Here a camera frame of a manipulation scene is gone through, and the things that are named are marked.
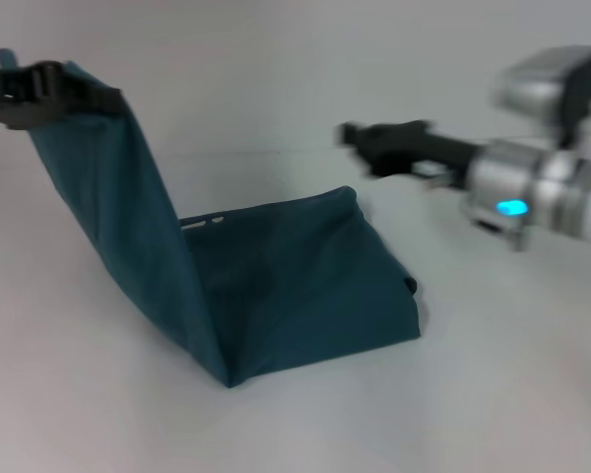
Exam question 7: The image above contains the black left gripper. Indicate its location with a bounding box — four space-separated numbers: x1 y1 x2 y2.
0 60 126 132

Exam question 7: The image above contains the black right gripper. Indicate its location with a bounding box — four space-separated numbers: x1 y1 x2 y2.
334 119 485 191

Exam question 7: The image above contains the teal blue shirt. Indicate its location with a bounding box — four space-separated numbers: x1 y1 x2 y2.
0 47 422 390

